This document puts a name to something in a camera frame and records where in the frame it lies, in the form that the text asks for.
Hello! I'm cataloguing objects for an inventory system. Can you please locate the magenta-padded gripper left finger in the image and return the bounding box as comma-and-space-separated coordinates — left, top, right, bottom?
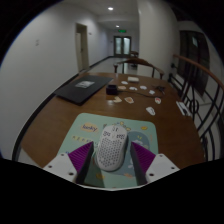
43, 140, 95, 185

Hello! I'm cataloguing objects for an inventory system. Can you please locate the black railing with wooden handrail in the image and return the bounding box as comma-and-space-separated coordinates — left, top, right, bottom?
168, 53, 224, 161

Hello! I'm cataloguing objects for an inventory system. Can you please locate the light green cartoon mouse pad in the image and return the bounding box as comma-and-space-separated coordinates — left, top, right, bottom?
57, 112, 159, 189

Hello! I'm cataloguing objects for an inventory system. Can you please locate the black closed laptop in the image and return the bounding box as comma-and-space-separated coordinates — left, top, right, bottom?
54, 74, 114, 106

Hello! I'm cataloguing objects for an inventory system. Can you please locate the small black cube charger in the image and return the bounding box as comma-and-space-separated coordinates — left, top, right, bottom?
105, 84, 118, 96

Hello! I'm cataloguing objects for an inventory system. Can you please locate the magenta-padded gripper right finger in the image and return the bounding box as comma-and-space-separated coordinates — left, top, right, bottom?
129, 141, 181, 185

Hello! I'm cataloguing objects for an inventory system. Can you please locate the white perforated computer mouse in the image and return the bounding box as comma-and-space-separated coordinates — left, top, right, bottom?
95, 123, 129, 172

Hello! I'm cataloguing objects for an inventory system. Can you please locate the dark glass window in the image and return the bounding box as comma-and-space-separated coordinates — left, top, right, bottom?
179, 29, 211, 96

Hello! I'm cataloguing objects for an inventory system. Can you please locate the dark wooden armchair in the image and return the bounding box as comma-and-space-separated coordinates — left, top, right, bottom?
113, 57, 166, 80

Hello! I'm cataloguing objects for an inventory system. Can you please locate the pale side door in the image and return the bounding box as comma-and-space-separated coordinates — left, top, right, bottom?
74, 22, 90, 73

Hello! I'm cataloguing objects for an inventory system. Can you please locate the glazed double door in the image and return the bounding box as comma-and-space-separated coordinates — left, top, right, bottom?
113, 35, 132, 58

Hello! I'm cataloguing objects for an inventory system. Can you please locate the white paper sheet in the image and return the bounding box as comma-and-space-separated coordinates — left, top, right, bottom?
175, 100, 192, 118

